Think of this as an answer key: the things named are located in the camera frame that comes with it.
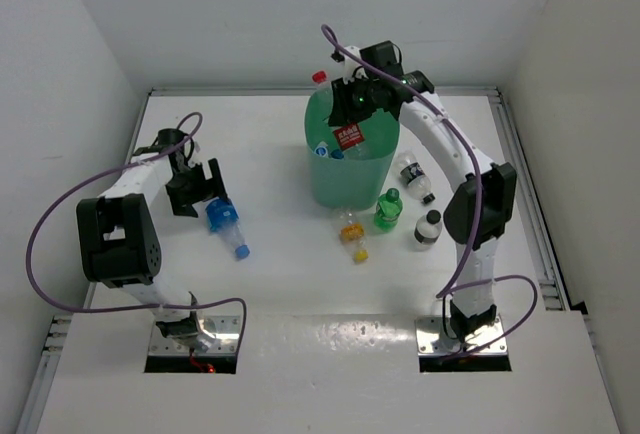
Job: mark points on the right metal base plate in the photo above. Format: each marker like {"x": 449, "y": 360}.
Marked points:
{"x": 433, "y": 340}

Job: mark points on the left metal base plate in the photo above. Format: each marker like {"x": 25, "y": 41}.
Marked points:
{"x": 225, "y": 329}

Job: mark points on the green plastic bottle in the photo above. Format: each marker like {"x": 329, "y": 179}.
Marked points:
{"x": 389, "y": 207}

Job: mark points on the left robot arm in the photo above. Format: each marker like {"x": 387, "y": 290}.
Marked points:
{"x": 119, "y": 244}

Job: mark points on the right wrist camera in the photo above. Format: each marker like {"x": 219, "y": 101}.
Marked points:
{"x": 351, "y": 69}

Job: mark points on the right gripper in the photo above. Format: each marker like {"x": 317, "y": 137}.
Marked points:
{"x": 346, "y": 113}

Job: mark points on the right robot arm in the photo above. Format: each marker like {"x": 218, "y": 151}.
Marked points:
{"x": 483, "y": 191}

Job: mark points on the black cap small bottle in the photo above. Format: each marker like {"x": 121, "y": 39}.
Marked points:
{"x": 428, "y": 229}

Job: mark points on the red cap red label bottle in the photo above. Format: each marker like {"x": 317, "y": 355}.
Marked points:
{"x": 350, "y": 138}

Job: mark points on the metal base plate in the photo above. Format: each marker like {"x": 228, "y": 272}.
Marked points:
{"x": 225, "y": 329}
{"x": 433, "y": 340}

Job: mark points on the black label clear bottle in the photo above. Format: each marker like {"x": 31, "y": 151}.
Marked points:
{"x": 413, "y": 177}

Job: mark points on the white cap blue label bottle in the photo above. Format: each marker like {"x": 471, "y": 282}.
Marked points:
{"x": 329, "y": 149}

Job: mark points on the green plastic bin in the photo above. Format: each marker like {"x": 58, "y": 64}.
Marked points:
{"x": 353, "y": 183}

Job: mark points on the yellow cap orange label bottle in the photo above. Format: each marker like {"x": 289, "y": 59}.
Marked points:
{"x": 351, "y": 234}

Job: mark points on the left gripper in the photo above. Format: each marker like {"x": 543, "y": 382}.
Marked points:
{"x": 183, "y": 203}

